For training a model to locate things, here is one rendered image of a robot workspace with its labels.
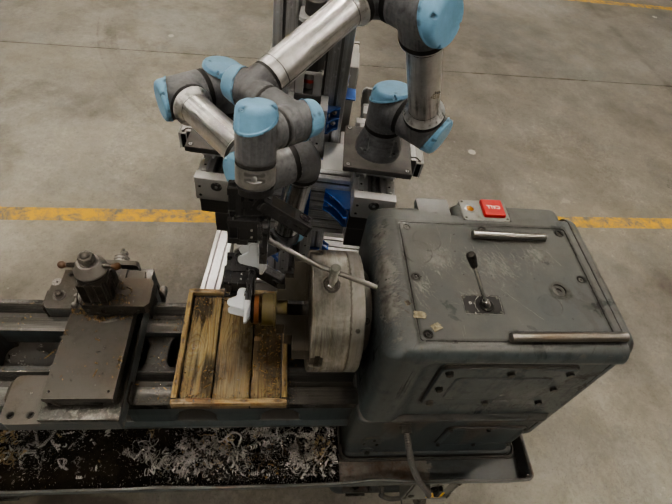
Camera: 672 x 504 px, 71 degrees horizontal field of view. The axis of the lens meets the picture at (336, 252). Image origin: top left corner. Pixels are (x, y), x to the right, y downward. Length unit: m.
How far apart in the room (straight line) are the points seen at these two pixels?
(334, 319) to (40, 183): 2.56
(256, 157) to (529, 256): 0.76
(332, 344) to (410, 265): 0.27
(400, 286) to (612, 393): 1.93
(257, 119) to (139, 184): 2.42
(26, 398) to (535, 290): 1.28
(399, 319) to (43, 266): 2.20
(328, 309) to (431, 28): 0.63
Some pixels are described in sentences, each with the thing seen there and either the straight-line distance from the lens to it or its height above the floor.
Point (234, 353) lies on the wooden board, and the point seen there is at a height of 0.89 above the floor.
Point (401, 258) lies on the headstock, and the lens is 1.16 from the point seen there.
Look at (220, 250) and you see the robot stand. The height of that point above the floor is 0.23.
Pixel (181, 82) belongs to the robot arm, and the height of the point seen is 1.39.
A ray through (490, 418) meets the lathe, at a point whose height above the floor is 0.86.
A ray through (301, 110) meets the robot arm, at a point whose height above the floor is 1.62.
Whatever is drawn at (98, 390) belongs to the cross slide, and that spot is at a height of 0.97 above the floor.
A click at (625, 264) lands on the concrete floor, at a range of 3.54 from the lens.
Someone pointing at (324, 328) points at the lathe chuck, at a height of 1.19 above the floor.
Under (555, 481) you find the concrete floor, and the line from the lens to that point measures 2.52.
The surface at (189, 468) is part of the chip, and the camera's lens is 1.63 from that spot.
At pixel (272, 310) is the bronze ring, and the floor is 1.11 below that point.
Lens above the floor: 2.12
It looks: 50 degrees down
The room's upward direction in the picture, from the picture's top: 11 degrees clockwise
